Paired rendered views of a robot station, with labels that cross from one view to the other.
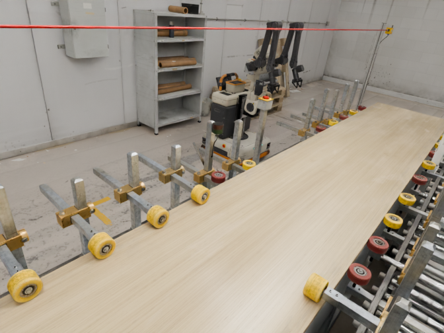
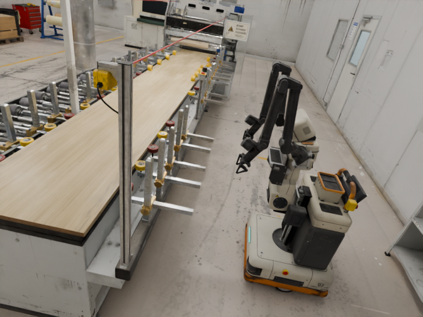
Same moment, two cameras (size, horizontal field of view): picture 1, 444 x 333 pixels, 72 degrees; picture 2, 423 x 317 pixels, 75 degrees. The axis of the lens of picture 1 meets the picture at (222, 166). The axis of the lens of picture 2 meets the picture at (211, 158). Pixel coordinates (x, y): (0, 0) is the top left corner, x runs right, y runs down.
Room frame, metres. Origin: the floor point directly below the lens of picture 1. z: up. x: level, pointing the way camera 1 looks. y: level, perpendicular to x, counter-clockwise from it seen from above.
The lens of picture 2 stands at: (4.50, -1.79, 1.93)
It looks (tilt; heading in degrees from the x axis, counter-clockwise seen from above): 30 degrees down; 144
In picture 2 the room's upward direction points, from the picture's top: 10 degrees clockwise
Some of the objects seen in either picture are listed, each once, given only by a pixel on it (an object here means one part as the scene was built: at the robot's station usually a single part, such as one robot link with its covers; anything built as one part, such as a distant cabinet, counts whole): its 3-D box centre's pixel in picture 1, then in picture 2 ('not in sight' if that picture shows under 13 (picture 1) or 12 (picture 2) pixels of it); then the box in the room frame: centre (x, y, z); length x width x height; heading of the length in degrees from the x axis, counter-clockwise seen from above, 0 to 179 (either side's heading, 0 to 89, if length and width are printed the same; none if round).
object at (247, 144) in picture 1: (236, 144); (284, 250); (3.57, -0.15, 0.16); 0.67 x 0.64 x 0.25; 52
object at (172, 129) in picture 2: (330, 113); (170, 156); (2.93, -1.01, 0.88); 0.04 x 0.04 x 0.48; 51
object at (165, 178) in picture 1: (172, 173); not in sight; (1.35, 0.25, 0.95); 0.14 x 0.06 x 0.05; 141
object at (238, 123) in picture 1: (234, 155); (202, 96); (1.76, -0.07, 0.89); 0.04 x 0.04 x 0.48; 51
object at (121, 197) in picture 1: (130, 191); not in sight; (1.16, 0.41, 0.95); 0.14 x 0.06 x 0.05; 141
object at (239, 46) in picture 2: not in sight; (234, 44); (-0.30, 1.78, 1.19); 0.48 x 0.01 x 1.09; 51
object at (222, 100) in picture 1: (234, 110); (311, 215); (3.63, -0.08, 0.59); 0.55 x 0.34 x 0.83; 142
